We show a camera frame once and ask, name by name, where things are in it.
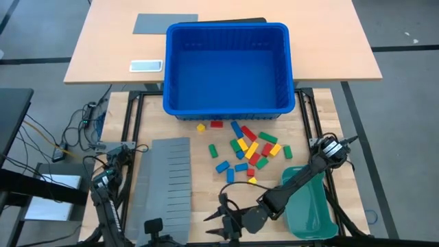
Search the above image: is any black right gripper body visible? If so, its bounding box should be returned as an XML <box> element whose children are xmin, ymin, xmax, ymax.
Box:
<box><xmin>221</xmin><ymin>204</ymin><xmax>274</xmax><ymax>242</ymax></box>

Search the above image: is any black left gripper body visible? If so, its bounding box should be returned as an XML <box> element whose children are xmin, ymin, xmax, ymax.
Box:
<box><xmin>137</xmin><ymin>236</ymin><xmax>188</xmax><ymax>247</ymax></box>

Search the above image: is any long grey slotted divider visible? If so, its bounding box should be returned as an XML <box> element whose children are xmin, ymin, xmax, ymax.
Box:
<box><xmin>150</xmin><ymin>137</ymin><xmax>192</xmax><ymax>245</ymax></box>

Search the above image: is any teal plastic basket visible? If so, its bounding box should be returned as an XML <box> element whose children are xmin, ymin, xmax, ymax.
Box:
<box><xmin>280</xmin><ymin>165</ymin><xmax>340</xmax><ymax>241</ymax></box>

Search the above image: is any large blue plastic bin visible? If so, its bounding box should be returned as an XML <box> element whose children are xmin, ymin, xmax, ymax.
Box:
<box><xmin>162</xmin><ymin>22</ymin><xmax>296</xmax><ymax>121</ymax></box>

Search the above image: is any long yellow block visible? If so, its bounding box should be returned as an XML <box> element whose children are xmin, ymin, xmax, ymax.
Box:
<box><xmin>244</xmin><ymin>141</ymin><xmax>260</xmax><ymax>160</ymax></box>

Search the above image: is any long green block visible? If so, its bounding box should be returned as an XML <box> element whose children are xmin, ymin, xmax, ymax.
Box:
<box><xmin>258</xmin><ymin>132</ymin><xmax>279</xmax><ymax>145</ymax></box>

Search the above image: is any long red block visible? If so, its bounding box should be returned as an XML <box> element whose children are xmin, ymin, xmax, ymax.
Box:
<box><xmin>240</xmin><ymin>125</ymin><xmax>258</xmax><ymax>143</ymax></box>

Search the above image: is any long blue block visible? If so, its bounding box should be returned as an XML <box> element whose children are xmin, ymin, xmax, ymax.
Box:
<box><xmin>230</xmin><ymin>120</ymin><xmax>245</xmax><ymax>139</ymax></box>

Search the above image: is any white flat box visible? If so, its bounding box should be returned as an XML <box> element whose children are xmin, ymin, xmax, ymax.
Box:
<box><xmin>23</xmin><ymin>174</ymin><xmax>83</xmax><ymax>222</ymax></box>

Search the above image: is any black pointed lever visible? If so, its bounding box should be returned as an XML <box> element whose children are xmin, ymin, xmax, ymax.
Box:
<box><xmin>337</xmin><ymin>135</ymin><xmax>359</xmax><ymax>145</ymax></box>

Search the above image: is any black horizontal bar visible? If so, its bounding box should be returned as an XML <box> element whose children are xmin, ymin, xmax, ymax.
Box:
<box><xmin>0</xmin><ymin>167</ymin><xmax>88</xmax><ymax>207</ymax></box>

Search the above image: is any black power adapter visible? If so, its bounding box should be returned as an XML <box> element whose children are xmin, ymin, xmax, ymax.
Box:
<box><xmin>51</xmin><ymin>145</ymin><xmax>69</xmax><ymax>163</ymax></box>

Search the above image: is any black power strip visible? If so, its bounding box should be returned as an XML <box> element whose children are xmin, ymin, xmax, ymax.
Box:
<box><xmin>82</xmin><ymin>101</ymin><xmax>97</xmax><ymax>130</ymax></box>

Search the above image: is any white-edged grey phone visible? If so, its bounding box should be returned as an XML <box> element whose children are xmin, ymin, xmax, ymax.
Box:
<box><xmin>128</xmin><ymin>59</ymin><xmax>163</xmax><ymax>73</ymax></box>

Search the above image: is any black side desk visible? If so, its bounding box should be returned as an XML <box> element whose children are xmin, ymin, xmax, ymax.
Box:
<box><xmin>0</xmin><ymin>88</ymin><xmax>34</xmax><ymax>158</ymax></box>

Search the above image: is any black closed laptop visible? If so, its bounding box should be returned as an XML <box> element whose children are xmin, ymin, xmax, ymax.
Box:
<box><xmin>176</xmin><ymin>16</ymin><xmax>268</xmax><ymax>25</ymax></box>

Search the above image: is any flat grey sheet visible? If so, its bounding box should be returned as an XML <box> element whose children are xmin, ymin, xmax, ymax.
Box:
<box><xmin>132</xmin><ymin>12</ymin><xmax>199</xmax><ymax>35</ymax></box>

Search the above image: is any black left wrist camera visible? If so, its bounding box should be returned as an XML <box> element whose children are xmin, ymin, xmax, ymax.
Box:
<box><xmin>143</xmin><ymin>217</ymin><xmax>164</xmax><ymax>237</ymax></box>

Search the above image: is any black right camera cable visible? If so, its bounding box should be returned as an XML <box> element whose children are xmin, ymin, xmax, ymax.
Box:
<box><xmin>219</xmin><ymin>180</ymin><xmax>274</xmax><ymax>198</ymax></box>

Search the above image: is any black cable hose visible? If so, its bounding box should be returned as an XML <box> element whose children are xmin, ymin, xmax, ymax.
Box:
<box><xmin>322</xmin><ymin>190</ymin><xmax>370</xmax><ymax>241</ymax></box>

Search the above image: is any grey metal mount bracket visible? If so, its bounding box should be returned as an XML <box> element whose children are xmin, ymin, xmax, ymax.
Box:
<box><xmin>307</xmin><ymin>137</ymin><xmax>325</xmax><ymax>150</ymax></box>
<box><xmin>89</xmin><ymin>140</ymin><xmax>137</xmax><ymax>152</ymax></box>

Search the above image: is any blue ring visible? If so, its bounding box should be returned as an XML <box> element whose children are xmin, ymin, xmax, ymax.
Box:
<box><xmin>364</xmin><ymin>209</ymin><xmax>379</xmax><ymax>226</ymax></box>

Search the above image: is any orange floor cable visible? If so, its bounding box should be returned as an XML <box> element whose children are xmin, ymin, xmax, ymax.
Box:
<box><xmin>22</xmin><ymin>119</ymin><xmax>90</xmax><ymax>165</ymax></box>

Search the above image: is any blue coiled cable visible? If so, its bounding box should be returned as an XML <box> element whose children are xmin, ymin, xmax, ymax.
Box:
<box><xmin>93</xmin><ymin>111</ymin><xmax>106</xmax><ymax>140</ymax></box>

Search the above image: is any black floor cable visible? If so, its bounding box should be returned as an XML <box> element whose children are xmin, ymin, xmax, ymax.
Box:
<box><xmin>61</xmin><ymin>108</ymin><xmax>90</xmax><ymax>152</ymax></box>
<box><xmin>23</xmin><ymin>113</ymin><xmax>58</xmax><ymax>147</ymax></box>

